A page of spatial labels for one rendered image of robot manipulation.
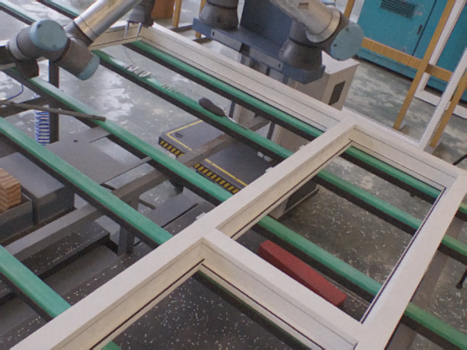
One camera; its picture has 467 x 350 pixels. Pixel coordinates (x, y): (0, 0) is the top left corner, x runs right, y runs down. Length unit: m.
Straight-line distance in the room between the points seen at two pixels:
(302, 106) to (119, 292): 1.09
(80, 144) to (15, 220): 0.28
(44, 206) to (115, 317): 0.66
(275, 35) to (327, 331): 1.56
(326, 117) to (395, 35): 3.67
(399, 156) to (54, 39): 1.14
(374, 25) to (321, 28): 3.62
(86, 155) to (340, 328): 0.81
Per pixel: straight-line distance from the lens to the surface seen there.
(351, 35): 1.85
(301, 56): 2.01
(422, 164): 1.67
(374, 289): 1.17
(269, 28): 2.27
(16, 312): 1.37
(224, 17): 2.25
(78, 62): 1.51
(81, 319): 0.87
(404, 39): 5.33
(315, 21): 1.77
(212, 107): 1.63
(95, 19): 1.63
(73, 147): 1.40
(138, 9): 1.89
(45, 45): 1.46
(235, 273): 1.02
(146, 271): 0.94
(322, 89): 2.40
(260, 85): 1.84
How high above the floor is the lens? 1.62
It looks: 33 degrees down
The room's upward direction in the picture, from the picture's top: 15 degrees clockwise
